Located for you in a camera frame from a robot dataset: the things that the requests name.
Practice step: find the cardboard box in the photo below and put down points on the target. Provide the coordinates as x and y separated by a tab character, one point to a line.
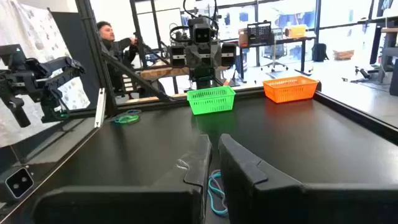
343	55

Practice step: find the teal rubber band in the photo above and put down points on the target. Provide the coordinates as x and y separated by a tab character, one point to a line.
115	120
209	188
139	111

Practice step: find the office chair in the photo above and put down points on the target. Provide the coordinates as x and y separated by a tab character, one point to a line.
273	51

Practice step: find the black backpack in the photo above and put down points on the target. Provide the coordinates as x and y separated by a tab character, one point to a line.
319	52

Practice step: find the black plastic crate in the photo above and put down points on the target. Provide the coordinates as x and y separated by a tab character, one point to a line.
259	32

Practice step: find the black diagonal frame strut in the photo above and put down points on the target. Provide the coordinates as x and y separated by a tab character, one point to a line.
136	79

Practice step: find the brown box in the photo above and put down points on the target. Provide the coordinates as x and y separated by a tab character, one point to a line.
242	38

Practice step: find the white light bar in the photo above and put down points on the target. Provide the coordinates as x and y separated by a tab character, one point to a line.
100	107

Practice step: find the person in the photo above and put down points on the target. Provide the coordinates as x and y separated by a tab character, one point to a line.
116	46

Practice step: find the black frame post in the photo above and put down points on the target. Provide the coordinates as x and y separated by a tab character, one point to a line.
136	31
93	46

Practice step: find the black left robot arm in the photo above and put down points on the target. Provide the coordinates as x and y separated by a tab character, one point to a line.
228	54

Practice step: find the white printed backdrop cloth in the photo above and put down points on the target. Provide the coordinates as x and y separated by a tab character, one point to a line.
37	31

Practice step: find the orange plastic basket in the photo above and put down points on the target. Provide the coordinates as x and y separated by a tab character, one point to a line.
289	90

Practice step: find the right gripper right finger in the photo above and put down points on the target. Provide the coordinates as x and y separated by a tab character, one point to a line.
280	202

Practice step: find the black panel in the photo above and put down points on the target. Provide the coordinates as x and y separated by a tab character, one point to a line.
77	46

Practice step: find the yellow box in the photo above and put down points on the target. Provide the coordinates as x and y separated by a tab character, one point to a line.
295	31

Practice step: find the green rubber band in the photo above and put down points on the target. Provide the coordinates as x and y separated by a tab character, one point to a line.
129	119

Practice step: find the black desk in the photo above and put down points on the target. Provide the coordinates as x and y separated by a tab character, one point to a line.
280	40

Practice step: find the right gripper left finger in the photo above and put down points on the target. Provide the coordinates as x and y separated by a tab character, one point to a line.
124	205

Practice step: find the dark workbench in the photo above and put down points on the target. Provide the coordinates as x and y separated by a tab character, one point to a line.
388	53

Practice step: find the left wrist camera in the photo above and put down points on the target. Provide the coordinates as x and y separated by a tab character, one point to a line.
202	35

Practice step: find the green plastic basket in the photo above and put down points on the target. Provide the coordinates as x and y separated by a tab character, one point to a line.
211	101

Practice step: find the black table-level camera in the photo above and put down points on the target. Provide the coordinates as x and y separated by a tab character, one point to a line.
19	183

